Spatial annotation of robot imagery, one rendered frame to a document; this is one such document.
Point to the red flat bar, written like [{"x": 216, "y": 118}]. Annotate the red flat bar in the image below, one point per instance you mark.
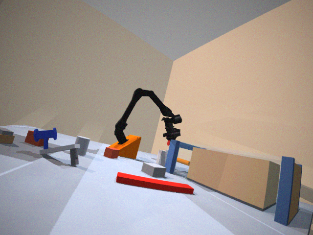
[{"x": 153, "y": 183}]

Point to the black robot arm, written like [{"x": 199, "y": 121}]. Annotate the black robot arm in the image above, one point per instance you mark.
[{"x": 138, "y": 93}]

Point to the grey cylinder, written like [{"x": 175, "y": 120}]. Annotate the grey cylinder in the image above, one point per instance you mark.
[{"x": 84, "y": 143}]

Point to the grey crank handle with blue knob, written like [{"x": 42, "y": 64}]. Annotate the grey crank handle with blue knob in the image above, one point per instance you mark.
[{"x": 53, "y": 134}]

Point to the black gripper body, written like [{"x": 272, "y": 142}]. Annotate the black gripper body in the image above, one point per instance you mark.
[{"x": 170, "y": 132}]

